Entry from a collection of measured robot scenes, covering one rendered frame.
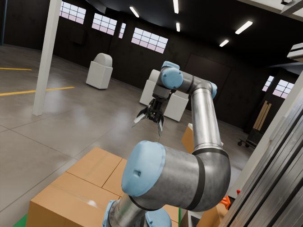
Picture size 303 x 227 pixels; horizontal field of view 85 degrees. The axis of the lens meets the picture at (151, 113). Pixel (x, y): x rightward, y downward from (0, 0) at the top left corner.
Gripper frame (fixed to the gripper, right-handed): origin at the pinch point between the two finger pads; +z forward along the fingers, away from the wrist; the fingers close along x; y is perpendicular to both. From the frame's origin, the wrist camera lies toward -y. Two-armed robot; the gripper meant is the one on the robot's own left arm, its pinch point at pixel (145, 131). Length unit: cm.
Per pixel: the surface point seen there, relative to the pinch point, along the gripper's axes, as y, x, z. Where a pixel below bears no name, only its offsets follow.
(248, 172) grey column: -97, 153, 50
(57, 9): -261, -193, -63
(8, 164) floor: -110, -138, 147
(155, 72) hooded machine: -653, 32, -5
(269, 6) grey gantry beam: -187, 126, -163
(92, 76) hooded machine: -651, -220, 104
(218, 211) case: -20, 76, 52
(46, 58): -254, -195, 26
